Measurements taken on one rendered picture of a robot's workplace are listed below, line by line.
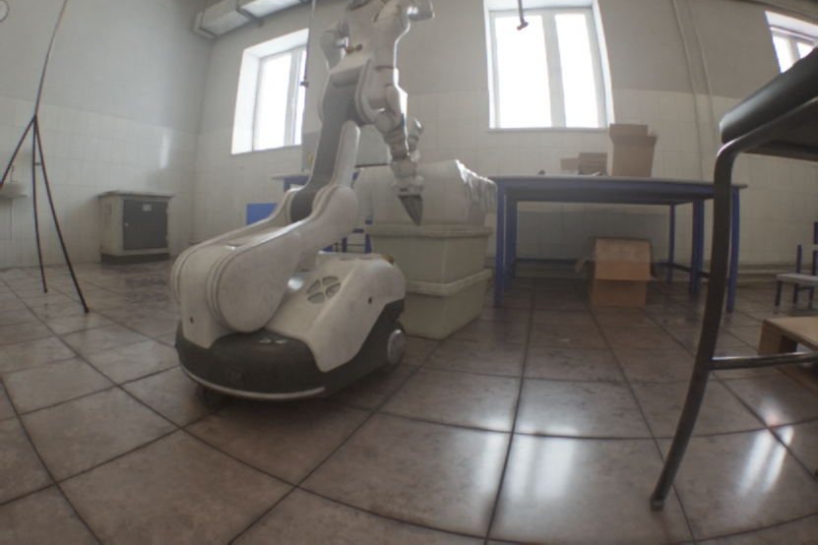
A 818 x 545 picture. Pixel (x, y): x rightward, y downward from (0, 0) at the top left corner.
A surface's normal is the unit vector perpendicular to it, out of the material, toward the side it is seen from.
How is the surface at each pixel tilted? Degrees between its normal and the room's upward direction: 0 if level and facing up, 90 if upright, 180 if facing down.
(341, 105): 78
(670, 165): 90
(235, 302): 90
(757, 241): 90
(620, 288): 90
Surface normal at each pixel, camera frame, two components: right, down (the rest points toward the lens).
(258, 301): 0.89, 0.03
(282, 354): 0.24, -0.61
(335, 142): -0.46, -0.19
